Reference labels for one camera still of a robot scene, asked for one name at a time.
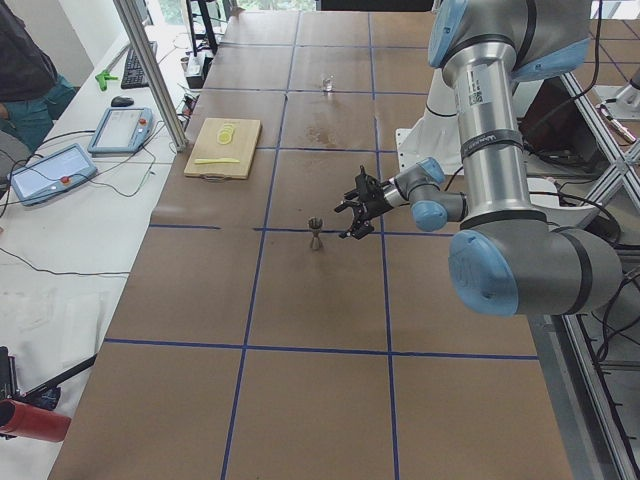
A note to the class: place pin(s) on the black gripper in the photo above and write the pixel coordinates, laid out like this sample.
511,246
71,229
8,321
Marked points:
376,201

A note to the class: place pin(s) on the steel measuring jigger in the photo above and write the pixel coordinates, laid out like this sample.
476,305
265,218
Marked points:
315,225

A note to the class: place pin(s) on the clear glass cup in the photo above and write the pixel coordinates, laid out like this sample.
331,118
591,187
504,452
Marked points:
328,84

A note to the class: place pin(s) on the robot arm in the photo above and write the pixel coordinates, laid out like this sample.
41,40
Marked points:
505,259

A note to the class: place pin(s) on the wooden cutting board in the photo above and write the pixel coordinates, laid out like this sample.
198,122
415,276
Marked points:
246,133

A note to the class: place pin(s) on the lemon slice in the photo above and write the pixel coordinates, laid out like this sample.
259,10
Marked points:
224,137

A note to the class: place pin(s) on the yellow plastic knife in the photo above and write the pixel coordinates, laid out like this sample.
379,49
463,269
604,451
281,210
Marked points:
219,160

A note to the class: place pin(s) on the far teach pendant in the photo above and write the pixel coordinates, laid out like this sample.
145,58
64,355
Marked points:
121,131

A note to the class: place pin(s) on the teach pendant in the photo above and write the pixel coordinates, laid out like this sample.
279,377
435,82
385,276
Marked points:
121,131
52,175

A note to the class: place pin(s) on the black keyboard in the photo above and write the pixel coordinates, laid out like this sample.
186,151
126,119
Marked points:
133,74

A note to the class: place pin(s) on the black computer mouse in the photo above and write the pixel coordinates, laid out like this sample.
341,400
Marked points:
121,102

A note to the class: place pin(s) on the green plastic tool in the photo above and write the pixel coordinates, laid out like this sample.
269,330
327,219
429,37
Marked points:
103,78

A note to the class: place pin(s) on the near teach pendant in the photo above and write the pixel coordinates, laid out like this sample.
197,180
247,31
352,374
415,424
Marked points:
52,175

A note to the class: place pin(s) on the person in dark shirt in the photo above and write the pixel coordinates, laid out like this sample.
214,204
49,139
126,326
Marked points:
33,94

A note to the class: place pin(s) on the red cylinder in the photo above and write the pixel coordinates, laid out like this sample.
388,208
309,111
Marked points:
19,419

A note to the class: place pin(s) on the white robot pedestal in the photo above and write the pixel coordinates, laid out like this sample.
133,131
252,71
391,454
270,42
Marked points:
435,134

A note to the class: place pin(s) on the aluminium frame post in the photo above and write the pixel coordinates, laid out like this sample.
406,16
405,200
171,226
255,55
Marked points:
136,33

